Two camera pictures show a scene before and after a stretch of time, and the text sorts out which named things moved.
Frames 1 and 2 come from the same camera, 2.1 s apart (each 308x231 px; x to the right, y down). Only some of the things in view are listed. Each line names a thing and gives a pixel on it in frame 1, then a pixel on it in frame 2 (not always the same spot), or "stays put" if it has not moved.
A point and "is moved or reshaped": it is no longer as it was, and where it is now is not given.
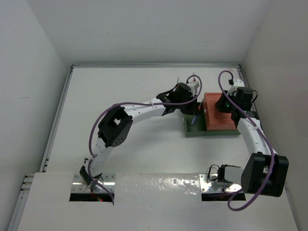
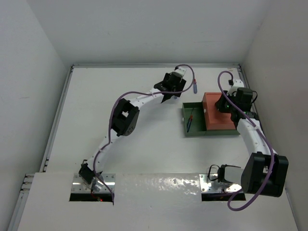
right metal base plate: [209, 184] stays put
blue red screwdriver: [194, 120] is moved or reshaped
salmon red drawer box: [215, 120] stays put
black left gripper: [193, 109] → [180, 85]
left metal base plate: [79, 185] stays put
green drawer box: [195, 126] stays put
